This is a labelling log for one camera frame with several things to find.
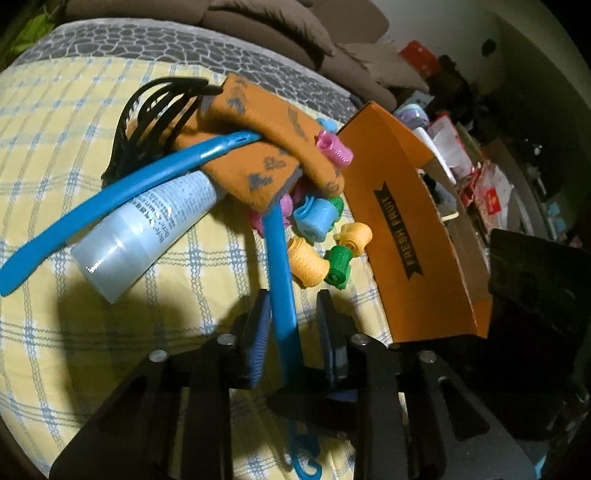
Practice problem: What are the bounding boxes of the white plastic bottle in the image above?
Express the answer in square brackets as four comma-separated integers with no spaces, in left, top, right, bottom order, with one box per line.
[70,175,218,304]

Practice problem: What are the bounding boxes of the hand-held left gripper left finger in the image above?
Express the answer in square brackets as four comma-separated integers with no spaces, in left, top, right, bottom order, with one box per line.
[50,290,273,480]

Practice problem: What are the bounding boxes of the red box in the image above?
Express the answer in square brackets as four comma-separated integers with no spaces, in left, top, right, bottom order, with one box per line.
[399,41,437,77]

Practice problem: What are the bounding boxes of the red snack packets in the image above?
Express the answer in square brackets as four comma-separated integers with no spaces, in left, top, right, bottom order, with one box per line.
[462,161,514,219]

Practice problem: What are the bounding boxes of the brown sofa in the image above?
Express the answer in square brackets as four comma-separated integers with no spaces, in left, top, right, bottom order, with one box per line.
[60,0,399,112]

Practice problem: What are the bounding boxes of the black hair claw clip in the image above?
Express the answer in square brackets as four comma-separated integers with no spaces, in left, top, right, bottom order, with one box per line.
[102,78,211,185]

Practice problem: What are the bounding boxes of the pile of colourful hair rollers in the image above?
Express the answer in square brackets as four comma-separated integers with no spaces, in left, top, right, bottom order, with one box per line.
[249,117,373,291]

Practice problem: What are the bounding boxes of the orange patterned sock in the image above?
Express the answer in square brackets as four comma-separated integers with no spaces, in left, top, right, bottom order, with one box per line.
[198,75,347,199]
[203,141,301,214]

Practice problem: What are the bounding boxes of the green bag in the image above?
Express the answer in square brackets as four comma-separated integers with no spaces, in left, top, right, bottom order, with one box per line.
[25,0,62,25]

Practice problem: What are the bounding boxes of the purple green container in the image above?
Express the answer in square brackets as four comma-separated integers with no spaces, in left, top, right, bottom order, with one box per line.
[394,104,428,128]

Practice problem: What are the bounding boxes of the white box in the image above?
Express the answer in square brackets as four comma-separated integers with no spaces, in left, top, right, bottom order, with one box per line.
[413,127,459,177]

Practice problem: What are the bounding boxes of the grey stone-pattern cloth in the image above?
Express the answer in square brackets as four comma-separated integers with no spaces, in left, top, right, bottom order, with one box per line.
[0,18,358,112]

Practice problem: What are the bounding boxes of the large brown pillow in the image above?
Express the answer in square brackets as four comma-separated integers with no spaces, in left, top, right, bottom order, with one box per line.
[198,7,338,58]

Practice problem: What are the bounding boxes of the yellow plaid tablecloth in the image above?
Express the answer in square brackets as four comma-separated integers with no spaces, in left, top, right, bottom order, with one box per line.
[0,60,398,480]

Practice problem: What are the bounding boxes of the blue plastic hanger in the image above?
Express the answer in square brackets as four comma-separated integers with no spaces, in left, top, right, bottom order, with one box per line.
[0,130,324,480]

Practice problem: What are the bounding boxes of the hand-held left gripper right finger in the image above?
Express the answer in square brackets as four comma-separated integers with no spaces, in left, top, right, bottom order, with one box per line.
[316,290,539,480]

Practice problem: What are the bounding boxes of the orange cardboard box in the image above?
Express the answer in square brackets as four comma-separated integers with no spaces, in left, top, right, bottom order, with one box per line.
[339,102,492,344]

